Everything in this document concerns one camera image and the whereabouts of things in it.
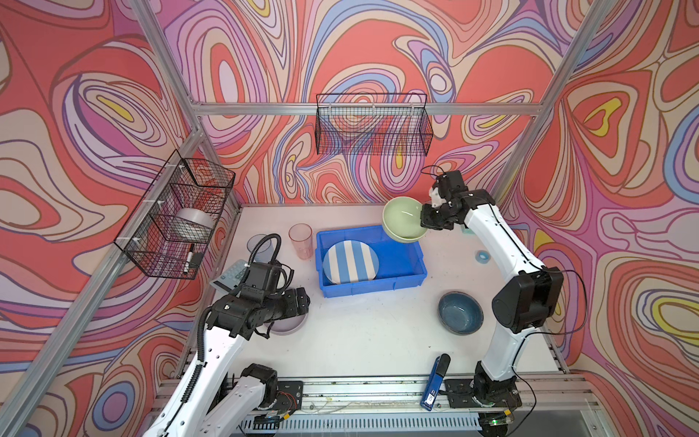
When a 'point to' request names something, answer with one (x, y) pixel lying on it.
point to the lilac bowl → (287, 325)
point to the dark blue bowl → (460, 313)
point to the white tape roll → (194, 225)
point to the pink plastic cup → (301, 237)
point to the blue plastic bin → (401, 265)
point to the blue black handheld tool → (433, 387)
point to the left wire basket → (182, 183)
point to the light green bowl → (401, 220)
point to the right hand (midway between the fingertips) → (423, 226)
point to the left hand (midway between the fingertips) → (301, 300)
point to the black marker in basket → (188, 259)
